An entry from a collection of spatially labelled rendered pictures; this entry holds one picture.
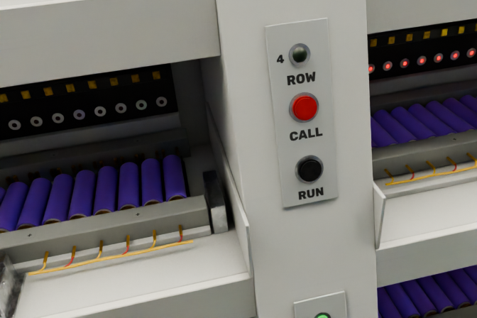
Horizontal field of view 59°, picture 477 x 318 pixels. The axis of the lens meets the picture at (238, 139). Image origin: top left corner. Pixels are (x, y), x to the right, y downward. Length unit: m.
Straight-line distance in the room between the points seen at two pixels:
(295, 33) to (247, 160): 0.09
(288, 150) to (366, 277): 0.12
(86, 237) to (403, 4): 0.28
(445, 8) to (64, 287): 0.33
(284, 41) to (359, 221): 0.14
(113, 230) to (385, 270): 0.21
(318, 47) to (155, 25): 0.10
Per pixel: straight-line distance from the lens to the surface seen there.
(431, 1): 0.32
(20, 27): 0.28
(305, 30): 0.27
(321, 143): 0.29
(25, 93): 0.45
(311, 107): 0.28
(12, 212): 0.41
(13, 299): 0.36
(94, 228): 0.35
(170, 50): 0.27
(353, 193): 0.31
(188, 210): 0.34
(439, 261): 0.39
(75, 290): 0.35
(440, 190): 0.41
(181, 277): 0.33
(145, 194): 0.38
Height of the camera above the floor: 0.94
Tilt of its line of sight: 17 degrees down
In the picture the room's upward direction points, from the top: 8 degrees counter-clockwise
